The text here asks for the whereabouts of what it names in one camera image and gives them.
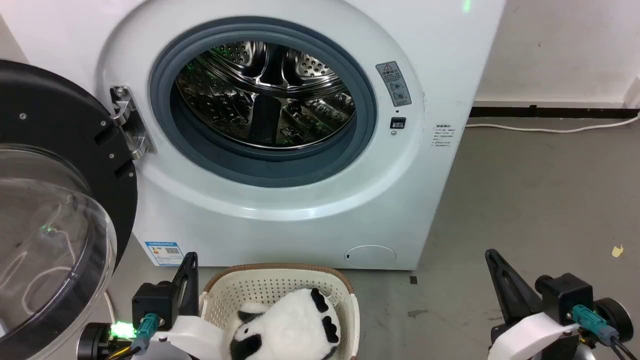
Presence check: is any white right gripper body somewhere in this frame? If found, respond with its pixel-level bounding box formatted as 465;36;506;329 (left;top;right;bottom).
487;311;582;360

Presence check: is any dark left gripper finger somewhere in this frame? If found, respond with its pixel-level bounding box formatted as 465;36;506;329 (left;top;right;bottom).
171;252;200;318

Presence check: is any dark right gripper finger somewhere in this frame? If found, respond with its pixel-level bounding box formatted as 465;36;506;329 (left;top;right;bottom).
484;248;544;326

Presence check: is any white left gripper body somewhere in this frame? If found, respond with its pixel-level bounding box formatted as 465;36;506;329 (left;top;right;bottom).
146;314;228;360

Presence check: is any white front-load washing machine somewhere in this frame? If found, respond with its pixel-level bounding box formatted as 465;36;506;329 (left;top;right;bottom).
0;0;507;271

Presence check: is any blue energy label sticker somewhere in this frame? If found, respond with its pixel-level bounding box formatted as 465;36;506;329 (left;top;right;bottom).
144;241;185;267

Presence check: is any cream perforated laundry basket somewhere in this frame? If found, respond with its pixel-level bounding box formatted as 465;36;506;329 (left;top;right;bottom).
199;263;361;360

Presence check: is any black and white panda plush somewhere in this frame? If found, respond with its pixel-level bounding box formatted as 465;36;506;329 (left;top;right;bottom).
229;287;343;360

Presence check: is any grey rubber door gasket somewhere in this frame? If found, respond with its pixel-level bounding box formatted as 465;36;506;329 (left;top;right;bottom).
149;16;379;189

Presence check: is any round drain filter cover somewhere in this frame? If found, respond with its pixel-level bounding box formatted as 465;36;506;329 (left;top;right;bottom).
344;244;398;266

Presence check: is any small printed text label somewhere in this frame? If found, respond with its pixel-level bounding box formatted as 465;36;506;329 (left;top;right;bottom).
432;123;457;149

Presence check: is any metal door hinge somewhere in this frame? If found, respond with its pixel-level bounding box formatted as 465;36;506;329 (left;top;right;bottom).
110;86;156;160

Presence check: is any black baseboard strip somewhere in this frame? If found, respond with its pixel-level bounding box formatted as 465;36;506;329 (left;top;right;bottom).
469;104;640;120

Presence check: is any stainless steel washer drum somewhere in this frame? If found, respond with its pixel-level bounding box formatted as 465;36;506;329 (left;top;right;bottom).
170;40;359;151

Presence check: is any black round glass washer door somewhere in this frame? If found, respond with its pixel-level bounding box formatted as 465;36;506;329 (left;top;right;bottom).
0;59;139;360

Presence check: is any grey warning sticker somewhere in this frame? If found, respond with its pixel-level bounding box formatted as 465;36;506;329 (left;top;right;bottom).
375;61;413;108

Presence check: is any teal plug left camera cable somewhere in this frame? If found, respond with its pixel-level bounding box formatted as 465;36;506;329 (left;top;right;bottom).
120;313;161;359

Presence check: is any teal plug camera cable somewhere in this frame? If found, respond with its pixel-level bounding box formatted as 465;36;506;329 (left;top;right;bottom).
571;304;640;360
120;313;161;359

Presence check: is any teal plug right camera cable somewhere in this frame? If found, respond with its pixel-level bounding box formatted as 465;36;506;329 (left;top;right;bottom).
571;304;640;360

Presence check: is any white power cable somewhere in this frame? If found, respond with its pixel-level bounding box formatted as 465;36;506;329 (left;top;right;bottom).
465;112;640;135

